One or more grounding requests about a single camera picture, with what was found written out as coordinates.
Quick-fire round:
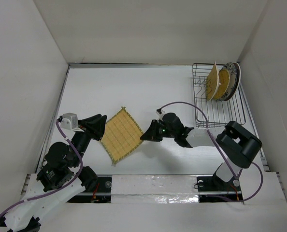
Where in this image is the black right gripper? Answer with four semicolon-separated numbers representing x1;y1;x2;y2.
140;119;176;142

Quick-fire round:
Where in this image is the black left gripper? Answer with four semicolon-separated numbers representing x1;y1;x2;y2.
72;113;107;166

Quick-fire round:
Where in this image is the square bamboo mat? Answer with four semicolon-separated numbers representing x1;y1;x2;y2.
101;107;143;166

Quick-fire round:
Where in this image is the rounded bamboo tray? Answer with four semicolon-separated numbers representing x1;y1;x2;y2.
206;63;219;101

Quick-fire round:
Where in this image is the round bamboo tray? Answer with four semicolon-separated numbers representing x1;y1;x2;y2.
214;69;230;100

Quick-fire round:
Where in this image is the red and teal floral plate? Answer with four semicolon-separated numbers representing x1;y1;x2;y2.
228;62;241;101

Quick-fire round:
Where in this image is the blue and white floral plate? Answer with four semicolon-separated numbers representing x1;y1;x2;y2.
221;62;237;101

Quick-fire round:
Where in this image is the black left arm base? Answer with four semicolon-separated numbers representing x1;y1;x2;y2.
68;175;112;203

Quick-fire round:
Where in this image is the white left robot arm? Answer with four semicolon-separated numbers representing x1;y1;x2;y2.
0;113;107;232

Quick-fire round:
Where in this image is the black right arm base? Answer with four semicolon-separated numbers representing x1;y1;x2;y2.
193;174;243;203

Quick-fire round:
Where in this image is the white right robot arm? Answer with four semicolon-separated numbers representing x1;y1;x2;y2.
140;113;262;190

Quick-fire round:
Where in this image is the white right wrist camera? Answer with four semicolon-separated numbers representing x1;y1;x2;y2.
156;109;165;120

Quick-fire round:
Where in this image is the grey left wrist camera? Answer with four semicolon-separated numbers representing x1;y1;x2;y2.
57;113;78;131

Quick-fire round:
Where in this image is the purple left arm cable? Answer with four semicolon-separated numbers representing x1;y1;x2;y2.
0;118;84;230

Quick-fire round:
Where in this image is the grey wire dish rack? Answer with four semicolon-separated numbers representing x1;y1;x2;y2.
192;63;246;128

